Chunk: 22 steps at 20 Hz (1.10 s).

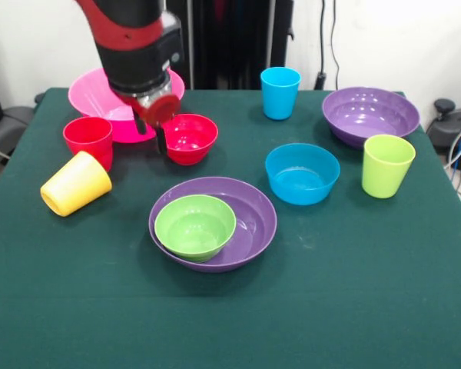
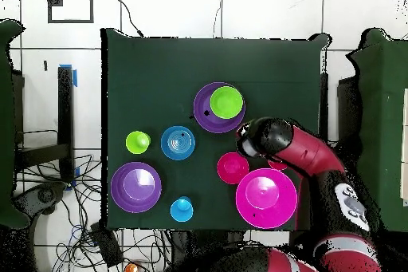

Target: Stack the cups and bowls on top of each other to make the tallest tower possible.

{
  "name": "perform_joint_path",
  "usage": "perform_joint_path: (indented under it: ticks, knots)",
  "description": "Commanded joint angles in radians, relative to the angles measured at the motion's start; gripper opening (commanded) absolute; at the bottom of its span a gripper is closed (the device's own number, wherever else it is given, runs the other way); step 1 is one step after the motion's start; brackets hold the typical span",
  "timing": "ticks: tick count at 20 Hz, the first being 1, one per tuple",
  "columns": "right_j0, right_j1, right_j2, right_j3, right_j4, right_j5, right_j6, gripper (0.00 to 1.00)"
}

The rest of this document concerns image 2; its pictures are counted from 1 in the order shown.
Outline dark green table cloth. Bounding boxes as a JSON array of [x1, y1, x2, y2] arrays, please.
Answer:
[[100, 27, 329, 231]]

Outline red cup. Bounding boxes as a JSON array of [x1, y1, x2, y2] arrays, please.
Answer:
[[267, 159, 288, 171]]

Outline tangled floor cables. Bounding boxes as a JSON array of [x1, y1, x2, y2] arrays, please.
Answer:
[[15, 153, 170, 272]]

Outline black floor cable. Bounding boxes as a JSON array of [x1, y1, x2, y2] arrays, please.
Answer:
[[113, 0, 145, 37]]

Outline thin dark floor cable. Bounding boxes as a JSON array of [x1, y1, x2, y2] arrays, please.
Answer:
[[212, 0, 223, 38]]

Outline purple bowl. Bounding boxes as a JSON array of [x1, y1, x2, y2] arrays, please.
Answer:
[[110, 161, 163, 214], [193, 81, 247, 135]]

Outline black metal stand frame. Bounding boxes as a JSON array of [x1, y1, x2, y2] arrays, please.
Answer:
[[319, 73, 330, 134], [14, 66, 75, 183]]

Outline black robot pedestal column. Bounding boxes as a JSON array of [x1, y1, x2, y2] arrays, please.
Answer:
[[170, 230, 246, 254]]

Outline red bowl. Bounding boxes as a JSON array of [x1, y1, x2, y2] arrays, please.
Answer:
[[217, 152, 250, 186]]

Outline blue bowl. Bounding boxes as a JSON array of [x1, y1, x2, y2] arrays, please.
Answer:
[[160, 125, 196, 161]]

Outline large pink bowl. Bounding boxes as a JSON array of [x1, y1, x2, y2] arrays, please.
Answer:
[[235, 168, 298, 230]]

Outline blue tape strip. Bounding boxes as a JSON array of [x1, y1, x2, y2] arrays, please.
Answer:
[[58, 63, 78, 88]]

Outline green ribbed bowl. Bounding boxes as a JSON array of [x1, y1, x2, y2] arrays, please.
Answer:
[[209, 85, 244, 120]]

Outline black power box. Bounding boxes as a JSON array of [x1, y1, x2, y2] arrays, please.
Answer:
[[88, 223, 124, 268]]

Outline green cup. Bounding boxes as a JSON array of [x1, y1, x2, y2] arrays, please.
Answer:
[[125, 130, 151, 156]]

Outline black office chair base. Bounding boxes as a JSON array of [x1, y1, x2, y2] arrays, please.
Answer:
[[12, 181, 68, 219]]

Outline black square floor frame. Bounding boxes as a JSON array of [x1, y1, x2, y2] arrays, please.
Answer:
[[47, 0, 95, 24]]

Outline green covered side table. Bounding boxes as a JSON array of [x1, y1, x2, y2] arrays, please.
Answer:
[[0, 18, 31, 230], [347, 27, 408, 233]]

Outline blue cup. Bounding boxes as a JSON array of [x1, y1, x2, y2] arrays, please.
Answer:
[[170, 195, 194, 223]]

